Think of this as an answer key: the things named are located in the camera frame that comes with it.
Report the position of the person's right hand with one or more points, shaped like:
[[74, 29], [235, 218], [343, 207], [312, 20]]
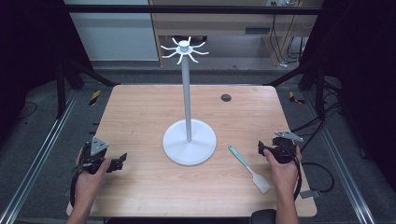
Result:
[[285, 175]]

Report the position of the dark round table grommet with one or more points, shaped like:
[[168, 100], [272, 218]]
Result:
[[226, 97]]

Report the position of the yellow black tape marker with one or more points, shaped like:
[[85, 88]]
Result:
[[295, 98], [95, 97]]

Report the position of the white cabinet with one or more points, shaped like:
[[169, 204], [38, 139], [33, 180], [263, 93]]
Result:
[[115, 34]]

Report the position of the white hook stand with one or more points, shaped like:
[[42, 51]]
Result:
[[188, 140]]

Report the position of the black chair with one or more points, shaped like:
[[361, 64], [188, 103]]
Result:
[[264, 216]]

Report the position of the person's left hand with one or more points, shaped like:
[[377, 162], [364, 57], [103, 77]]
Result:
[[88, 182]]

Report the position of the black horizontal frame bar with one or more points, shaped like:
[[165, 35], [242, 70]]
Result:
[[193, 9]]

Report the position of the silver floor rail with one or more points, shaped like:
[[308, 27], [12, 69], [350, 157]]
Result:
[[339, 161], [37, 155]]

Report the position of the black metal frame stand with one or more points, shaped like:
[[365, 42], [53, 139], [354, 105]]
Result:
[[311, 84], [67, 84]]

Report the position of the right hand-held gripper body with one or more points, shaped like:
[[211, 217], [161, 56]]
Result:
[[284, 149]]

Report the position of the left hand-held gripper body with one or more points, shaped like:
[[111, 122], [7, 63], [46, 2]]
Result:
[[95, 155]]

